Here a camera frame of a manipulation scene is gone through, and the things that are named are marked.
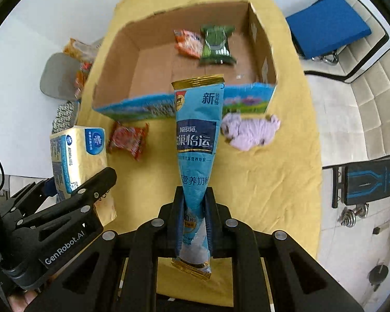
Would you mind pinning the black and blue weight bench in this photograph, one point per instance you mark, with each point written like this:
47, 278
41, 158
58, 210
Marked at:
367, 182

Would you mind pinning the small orange snack packet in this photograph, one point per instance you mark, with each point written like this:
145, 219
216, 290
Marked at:
81, 79

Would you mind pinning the metal dumbbell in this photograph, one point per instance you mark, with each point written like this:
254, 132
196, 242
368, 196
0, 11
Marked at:
356, 215

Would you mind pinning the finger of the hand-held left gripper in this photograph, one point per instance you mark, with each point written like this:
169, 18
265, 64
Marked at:
91, 187
29, 196

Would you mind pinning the purple plush toy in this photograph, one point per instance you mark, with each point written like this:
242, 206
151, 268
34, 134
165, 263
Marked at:
250, 131

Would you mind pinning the blue cushion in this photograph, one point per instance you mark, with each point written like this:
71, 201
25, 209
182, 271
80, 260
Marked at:
325, 27

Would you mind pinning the metal carabiner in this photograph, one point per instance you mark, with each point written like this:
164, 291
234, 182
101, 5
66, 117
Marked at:
328, 59

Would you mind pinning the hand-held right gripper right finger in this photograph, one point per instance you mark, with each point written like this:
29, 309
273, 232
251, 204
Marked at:
215, 215

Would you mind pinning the black and white patterned cloth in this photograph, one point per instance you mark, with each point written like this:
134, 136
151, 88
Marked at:
65, 115

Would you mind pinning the yellow tissue pack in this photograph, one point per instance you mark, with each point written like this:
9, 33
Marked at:
81, 156

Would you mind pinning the blue milk powder bag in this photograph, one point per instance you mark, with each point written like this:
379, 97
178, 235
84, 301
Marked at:
196, 143

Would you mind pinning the snack packets at table edge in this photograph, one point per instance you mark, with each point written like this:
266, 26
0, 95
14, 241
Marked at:
79, 49

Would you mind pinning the grey stool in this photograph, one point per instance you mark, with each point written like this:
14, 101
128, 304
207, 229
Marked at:
57, 74

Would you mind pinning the cardboard box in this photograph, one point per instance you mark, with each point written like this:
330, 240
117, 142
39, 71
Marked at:
149, 61

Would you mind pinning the red snack packet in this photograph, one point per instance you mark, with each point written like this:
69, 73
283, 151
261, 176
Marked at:
128, 139

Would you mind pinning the yellow tablecloth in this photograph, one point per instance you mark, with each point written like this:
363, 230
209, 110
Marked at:
266, 185

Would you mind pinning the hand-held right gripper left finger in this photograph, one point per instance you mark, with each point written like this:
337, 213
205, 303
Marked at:
169, 218

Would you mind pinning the green snack packet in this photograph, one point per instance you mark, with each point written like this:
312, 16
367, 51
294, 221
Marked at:
217, 46

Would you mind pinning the person's left hand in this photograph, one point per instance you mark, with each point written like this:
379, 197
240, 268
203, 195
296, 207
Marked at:
22, 301

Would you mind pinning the white padded chair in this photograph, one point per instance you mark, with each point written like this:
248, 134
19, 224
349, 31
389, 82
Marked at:
373, 110

